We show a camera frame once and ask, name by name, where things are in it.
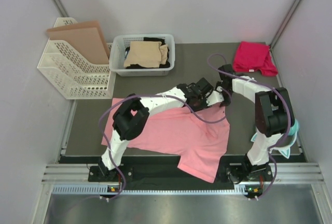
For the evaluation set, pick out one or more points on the black garment in basket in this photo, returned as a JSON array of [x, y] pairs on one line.
[[153, 40]]

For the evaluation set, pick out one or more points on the red t shirt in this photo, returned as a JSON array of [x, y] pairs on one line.
[[252, 57]]

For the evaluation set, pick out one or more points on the pink t shirt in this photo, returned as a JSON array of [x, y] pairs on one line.
[[199, 139]]

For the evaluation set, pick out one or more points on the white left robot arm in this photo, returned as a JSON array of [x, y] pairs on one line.
[[133, 112]]

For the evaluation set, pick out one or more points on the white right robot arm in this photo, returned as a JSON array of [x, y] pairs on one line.
[[274, 115]]

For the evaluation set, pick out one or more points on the teal cat ear headphones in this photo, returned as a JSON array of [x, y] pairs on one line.
[[284, 150]]

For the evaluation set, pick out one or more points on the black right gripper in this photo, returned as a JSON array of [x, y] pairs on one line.
[[226, 101]]

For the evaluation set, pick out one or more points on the brown cardboard folder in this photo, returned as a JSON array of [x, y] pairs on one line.
[[86, 37]]

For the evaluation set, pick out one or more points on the white plastic basket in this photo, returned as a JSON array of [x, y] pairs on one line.
[[118, 54]]

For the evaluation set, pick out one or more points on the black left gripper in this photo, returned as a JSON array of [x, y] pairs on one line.
[[204, 104]]

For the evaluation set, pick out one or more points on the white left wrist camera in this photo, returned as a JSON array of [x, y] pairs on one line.
[[215, 97]]

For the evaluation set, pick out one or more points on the beige folded garment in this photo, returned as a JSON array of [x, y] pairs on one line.
[[142, 55]]

